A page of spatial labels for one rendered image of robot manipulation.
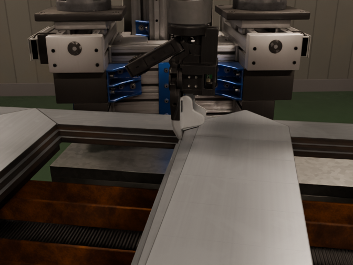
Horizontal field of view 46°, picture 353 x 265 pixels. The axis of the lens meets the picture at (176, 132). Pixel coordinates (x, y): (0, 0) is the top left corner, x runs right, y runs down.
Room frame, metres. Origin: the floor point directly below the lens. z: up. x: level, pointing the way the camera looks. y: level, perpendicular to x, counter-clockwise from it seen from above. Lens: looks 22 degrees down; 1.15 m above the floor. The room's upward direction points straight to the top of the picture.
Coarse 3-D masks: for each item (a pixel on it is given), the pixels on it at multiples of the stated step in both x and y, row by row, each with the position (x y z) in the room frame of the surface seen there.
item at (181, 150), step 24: (48, 144) 0.74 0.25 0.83; (120, 144) 0.77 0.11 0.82; (144, 144) 0.76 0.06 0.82; (168, 144) 0.75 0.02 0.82; (312, 144) 0.72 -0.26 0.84; (336, 144) 0.72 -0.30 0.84; (24, 168) 0.64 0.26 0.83; (168, 168) 0.64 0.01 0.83; (0, 192) 0.56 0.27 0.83; (168, 192) 0.52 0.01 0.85; (144, 240) 0.43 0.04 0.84; (144, 264) 0.37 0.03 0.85
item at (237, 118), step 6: (228, 114) 0.86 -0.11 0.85; (234, 114) 0.86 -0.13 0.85; (240, 114) 0.86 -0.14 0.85; (246, 114) 0.86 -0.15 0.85; (204, 120) 0.82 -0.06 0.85; (210, 120) 0.82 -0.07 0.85; (216, 120) 0.82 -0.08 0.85; (222, 120) 0.82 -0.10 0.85; (228, 120) 0.82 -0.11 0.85; (234, 120) 0.82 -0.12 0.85; (240, 120) 0.82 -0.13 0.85; (246, 120) 0.82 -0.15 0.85; (252, 120) 0.82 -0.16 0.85; (258, 120) 0.82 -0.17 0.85; (264, 120) 0.82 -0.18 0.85; (270, 120) 0.82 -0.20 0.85; (288, 126) 0.78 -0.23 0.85
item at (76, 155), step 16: (80, 144) 1.09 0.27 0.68; (64, 160) 0.98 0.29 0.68; (80, 160) 0.98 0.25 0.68; (96, 160) 0.98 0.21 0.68; (112, 160) 0.98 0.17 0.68; (128, 160) 0.98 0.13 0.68; (144, 160) 0.98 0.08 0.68; (160, 160) 0.98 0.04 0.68; (304, 160) 0.98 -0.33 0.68; (320, 160) 0.98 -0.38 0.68; (336, 160) 0.98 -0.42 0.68; (352, 160) 0.98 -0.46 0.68; (64, 176) 0.94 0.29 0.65; (80, 176) 0.94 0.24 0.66; (96, 176) 0.93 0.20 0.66; (112, 176) 0.92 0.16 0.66; (128, 176) 0.92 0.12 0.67; (144, 176) 0.91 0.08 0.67; (160, 176) 0.91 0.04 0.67; (304, 176) 0.89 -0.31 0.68; (320, 176) 0.89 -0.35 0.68; (336, 176) 0.89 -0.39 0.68; (352, 176) 0.89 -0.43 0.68; (304, 192) 0.86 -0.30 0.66; (320, 192) 0.85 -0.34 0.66; (336, 192) 0.85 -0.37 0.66; (352, 192) 0.84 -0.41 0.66
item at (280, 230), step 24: (168, 216) 0.46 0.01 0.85; (192, 216) 0.46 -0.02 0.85; (216, 216) 0.46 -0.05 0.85; (240, 216) 0.46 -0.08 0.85; (264, 216) 0.46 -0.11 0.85; (288, 216) 0.46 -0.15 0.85; (216, 240) 0.41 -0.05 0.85; (240, 240) 0.41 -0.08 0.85; (264, 240) 0.41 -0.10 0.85; (288, 240) 0.41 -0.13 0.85
